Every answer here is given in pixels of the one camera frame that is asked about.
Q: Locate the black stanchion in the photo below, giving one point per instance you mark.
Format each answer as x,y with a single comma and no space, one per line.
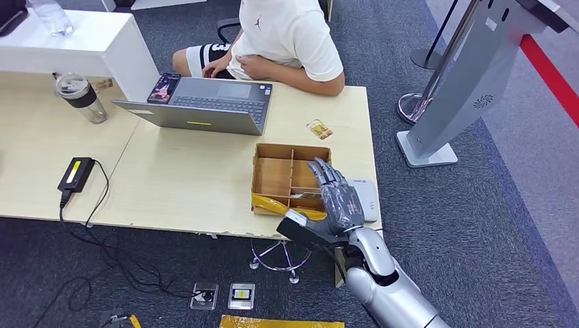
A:
423,59

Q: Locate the yellow taped cardboard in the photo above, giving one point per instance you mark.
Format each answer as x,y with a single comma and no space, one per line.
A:
280,323

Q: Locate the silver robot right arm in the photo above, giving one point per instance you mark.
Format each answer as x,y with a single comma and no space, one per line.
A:
389,294

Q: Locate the small brown item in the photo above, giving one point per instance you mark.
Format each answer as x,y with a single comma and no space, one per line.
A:
103,84

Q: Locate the person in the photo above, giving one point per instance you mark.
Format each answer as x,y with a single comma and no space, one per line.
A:
280,40

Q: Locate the floor socket with plug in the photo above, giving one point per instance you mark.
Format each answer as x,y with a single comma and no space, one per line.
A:
204,296

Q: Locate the clear water bottle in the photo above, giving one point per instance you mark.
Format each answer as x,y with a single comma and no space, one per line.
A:
52,18

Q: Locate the white room key cards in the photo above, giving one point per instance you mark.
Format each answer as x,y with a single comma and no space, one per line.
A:
305,195

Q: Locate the chrome stool base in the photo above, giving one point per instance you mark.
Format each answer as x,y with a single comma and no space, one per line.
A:
294,277

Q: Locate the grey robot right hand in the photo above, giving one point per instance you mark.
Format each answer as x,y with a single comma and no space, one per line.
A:
339,203

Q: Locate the grey card reader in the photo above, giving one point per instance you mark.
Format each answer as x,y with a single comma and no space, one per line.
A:
368,199

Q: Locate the clear tumbler with black band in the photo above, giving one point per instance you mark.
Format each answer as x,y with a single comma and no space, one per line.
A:
86,102

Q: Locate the black power adapter yellow label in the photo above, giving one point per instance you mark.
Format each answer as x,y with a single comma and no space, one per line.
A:
77,174

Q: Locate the floor socket with yellow label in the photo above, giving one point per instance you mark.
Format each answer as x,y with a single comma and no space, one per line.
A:
241,296

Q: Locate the silver kiosk stand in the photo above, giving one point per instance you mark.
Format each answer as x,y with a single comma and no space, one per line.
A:
475,81

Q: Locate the chrome stanchion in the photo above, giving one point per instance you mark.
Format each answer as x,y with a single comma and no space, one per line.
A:
409,106

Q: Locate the person's right hand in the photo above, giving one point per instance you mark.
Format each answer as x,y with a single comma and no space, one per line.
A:
217,68

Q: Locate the white desk riser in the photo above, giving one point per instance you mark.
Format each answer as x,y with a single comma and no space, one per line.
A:
90,45

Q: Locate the red barrier belt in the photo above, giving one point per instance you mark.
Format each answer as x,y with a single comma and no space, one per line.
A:
552,77

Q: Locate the white furniture base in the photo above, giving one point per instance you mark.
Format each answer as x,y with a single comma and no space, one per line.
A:
167,3

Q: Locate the grey laptop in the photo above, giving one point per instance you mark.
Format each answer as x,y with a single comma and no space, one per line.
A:
212,90

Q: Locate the cardboard divider box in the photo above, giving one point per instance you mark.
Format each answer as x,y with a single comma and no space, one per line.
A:
273,176

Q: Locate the black smartphone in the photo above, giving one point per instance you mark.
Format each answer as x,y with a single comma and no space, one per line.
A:
164,88

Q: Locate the black device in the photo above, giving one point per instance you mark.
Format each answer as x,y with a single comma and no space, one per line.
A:
9,16

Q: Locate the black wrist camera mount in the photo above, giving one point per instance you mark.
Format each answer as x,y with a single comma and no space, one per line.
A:
294,233

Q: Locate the person's left hand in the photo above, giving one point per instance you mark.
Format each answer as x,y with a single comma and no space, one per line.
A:
253,67

